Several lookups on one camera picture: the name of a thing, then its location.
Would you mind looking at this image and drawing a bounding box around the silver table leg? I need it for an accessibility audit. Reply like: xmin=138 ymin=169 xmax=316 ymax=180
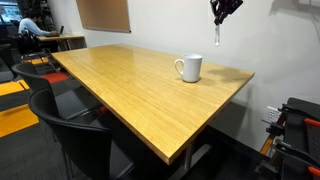
xmin=168 ymin=141 xmax=213 ymax=180

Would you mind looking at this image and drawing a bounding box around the black office chair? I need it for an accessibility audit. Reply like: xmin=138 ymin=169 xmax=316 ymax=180
xmin=11 ymin=62 xmax=102 ymax=122
xmin=28 ymin=87 xmax=135 ymax=180
xmin=17 ymin=29 xmax=52 ymax=63

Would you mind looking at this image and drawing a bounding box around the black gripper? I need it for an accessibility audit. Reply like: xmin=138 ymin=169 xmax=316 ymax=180
xmin=210 ymin=0 xmax=244 ymax=26

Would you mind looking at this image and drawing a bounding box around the white wall socket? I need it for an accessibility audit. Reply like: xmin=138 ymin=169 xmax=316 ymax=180
xmin=262 ymin=105 xmax=282 ymax=125

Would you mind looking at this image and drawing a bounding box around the small wooden desk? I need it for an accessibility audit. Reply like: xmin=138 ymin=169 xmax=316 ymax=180
xmin=35 ymin=32 xmax=86 ymax=52

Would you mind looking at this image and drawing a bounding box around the seated person in blue shirt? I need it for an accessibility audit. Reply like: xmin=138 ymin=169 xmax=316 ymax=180
xmin=17 ymin=9 xmax=60 ymax=38

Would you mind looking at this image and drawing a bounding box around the brown cork pin board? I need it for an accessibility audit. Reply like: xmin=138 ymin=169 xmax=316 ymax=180
xmin=75 ymin=0 xmax=132 ymax=34

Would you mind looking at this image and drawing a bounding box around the black clamp with orange handle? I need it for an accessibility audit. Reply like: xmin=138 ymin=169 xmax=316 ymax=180
xmin=262 ymin=139 xmax=320 ymax=178
xmin=265 ymin=103 xmax=320 ymax=138

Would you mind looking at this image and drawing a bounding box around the white ceramic mug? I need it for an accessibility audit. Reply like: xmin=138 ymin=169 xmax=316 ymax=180
xmin=174 ymin=53 xmax=204 ymax=84

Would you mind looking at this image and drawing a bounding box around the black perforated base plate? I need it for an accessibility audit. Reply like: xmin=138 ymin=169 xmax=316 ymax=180
xmin=281 ymin=97 xmax=320 ymax=180

